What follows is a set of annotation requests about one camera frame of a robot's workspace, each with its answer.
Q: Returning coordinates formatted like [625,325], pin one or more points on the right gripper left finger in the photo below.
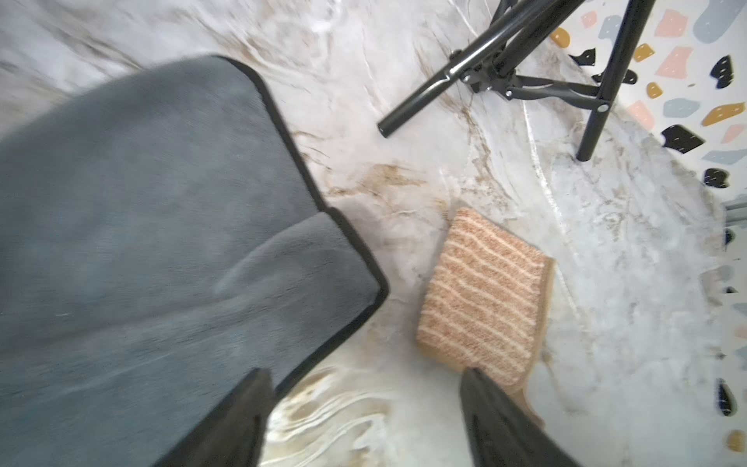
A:
[233,433]

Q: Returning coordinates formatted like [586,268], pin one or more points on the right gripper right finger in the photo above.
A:
[499,433]

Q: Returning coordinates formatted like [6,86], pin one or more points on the striped orange dishcloth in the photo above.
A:
[487,303]

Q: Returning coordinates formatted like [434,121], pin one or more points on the grey blue microfibre cloth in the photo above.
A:
[161,238]

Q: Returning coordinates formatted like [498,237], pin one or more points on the black phone tripod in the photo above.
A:
[516,30]

